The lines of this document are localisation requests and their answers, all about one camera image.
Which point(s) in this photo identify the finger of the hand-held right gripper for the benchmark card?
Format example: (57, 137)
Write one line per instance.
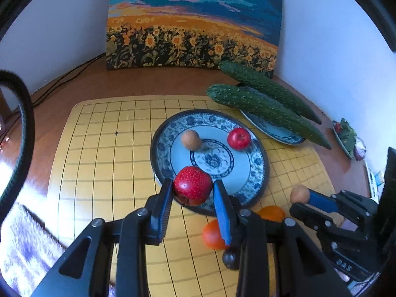
(321, 202)
(309, 215)

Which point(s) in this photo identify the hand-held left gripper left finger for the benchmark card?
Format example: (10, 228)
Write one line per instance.
(166, 205)

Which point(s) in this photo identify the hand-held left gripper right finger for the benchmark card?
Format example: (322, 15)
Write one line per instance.
(221, 212)

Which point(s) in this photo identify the round brown fruit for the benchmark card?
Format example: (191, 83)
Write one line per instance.
(191, 139)
(299, 194)

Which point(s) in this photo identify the large red speckled fruit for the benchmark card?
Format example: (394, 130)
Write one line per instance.
(193, 185)

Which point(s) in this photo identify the round blue white plate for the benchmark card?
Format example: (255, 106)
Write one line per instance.
(216, 157)

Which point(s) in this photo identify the orange tomato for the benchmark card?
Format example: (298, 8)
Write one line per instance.
(212, 235)
(272, 212)

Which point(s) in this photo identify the purple onion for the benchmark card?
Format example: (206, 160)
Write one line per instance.
(359, 150)

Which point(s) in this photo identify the small plate with greens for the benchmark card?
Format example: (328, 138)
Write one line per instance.
(346, 136)

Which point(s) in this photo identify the small red fruit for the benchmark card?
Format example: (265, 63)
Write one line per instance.
(238, 138)

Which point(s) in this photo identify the yellow grid board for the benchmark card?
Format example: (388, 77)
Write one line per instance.
(102, 161)

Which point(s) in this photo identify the oval blue white plate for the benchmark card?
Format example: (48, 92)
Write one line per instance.
(272, 130)

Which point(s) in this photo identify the green cucumber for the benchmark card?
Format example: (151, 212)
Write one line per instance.
(266, 106)
(269, 88)

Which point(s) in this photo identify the purple patterned cloth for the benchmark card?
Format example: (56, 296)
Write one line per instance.
(27, 247)

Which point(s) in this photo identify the sunflower field painting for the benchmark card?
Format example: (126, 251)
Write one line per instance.
(191, 21)

